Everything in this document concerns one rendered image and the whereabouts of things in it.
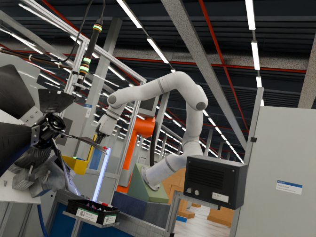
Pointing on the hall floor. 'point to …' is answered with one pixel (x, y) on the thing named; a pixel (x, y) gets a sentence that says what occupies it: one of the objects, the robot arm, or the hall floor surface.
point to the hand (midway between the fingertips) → (98, 140)
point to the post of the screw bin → (77, 228)
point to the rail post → (51, 217)
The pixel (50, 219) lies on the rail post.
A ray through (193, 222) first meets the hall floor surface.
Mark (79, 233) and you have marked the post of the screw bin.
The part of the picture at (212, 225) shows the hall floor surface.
